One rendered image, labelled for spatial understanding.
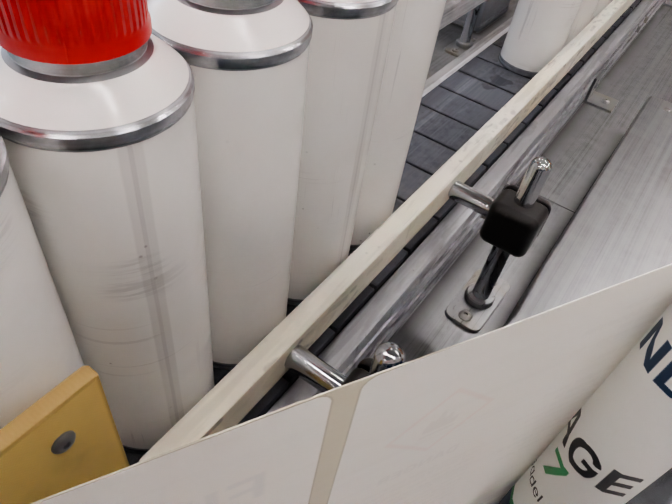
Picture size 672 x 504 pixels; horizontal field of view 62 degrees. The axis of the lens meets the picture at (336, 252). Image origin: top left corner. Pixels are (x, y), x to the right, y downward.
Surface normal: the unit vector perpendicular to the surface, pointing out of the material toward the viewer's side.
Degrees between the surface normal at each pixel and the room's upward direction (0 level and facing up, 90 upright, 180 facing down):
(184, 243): 90
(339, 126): 90
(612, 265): 0
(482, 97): 0
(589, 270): 0
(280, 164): 90
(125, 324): 90
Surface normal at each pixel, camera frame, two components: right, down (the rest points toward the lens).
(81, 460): 0.81, 0.48
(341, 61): 0.23, 0.72
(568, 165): 0.11, -0.69
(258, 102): 0.47, 0.67
